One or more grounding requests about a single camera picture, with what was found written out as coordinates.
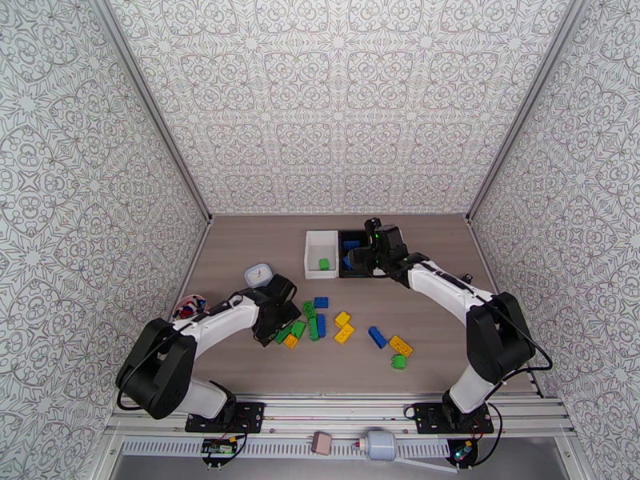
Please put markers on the green lego brick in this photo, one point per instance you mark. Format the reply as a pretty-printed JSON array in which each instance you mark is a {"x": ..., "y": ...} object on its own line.
[
  {"x": 324, "y": 264},
  {"x": 308, "y": 309},
  {"x": 398, "y": 362},
  {"x": 298, "y": 328},
  {"x": 313, "y": 328},
  {"x": 282, "y": 336}
]

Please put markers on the small white square clock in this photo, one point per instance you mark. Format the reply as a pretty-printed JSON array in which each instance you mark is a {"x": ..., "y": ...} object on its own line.
[{"x": 258, "y": 275}]

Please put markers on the blue lego brick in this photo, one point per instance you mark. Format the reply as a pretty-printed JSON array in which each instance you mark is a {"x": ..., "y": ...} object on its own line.
[
  {"x": 321, "y": 302},
  {"x": 351, "y": 243},
  {"x": 377, "y": 337},
  {"x": 321, "y": 326},
  {"x": 346, "y": 262}
]

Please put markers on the blue marker pen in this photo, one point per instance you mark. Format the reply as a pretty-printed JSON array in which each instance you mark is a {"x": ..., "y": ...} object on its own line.
[{"x": 196, "y": 304}]

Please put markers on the round black circuit board mount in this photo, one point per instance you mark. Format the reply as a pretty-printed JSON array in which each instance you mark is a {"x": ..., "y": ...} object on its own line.
[{"x": 464, "y": 451}]

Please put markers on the thin aluminium wall rail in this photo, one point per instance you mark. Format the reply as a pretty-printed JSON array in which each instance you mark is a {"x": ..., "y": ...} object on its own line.
[{"x": 340, "y": 214}]

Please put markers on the white blue cylinder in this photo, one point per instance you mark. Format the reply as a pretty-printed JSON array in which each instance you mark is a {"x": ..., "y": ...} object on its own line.
[{"x": 380, "y": 445}]

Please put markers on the aluminium corner post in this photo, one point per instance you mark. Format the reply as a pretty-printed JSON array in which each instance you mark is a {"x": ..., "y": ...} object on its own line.
[
  {"x": 525, "y": 103},
  {"x": 152, "y": 103}
]

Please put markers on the white plastic bin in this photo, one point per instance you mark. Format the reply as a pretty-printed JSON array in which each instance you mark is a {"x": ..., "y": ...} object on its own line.
[{"x": 315, "y": 248}]

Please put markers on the red marker pen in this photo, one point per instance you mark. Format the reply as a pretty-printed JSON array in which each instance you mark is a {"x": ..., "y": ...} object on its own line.
[{"x": 186, "y": 310}]

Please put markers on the pink pen cup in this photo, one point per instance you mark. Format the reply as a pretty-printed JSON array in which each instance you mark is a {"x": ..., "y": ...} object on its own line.
[{"x": 175, "y": 311}]

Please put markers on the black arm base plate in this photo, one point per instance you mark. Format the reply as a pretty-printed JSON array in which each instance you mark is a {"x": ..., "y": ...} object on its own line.
[
  {"x": 250, "y": 416},
  {"x": 425, "y": 418}
]

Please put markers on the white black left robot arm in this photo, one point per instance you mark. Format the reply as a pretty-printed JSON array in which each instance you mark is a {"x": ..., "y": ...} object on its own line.
[{"x": 220, "y": 321}]

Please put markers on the green circuit board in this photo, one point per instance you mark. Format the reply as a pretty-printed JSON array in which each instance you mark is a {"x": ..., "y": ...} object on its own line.
[{"x": 219, "y": 447}]

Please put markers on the long aluminium base rail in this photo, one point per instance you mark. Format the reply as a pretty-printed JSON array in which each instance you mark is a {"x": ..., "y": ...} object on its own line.
[{"x": 340, "y": 411}]

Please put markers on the yellow lego brick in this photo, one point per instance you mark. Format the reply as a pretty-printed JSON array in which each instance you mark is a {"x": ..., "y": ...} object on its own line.
[
  {"x": 342, "y": 319},
  {"x": 344, "y": 334},
  {"x": 291, "y": 342},
  {"x": 401, "y": 346}
]

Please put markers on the white flat bar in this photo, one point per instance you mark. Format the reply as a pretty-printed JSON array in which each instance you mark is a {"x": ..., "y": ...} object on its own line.
[{"x": 425, "y": 465}]

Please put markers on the black plastic bin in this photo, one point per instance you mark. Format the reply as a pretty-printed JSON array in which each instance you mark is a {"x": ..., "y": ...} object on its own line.
[{"x": 352, "y": 273}]

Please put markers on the aluminium table side rail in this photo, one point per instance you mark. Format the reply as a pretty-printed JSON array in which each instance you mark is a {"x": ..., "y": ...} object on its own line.
[
  {"x": 483, "y": 253},
  {"x": 201, "y": 241}
]

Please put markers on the pink square block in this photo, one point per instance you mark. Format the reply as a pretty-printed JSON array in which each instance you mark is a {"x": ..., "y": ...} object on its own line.
[{"x": 321, "y": 442}]

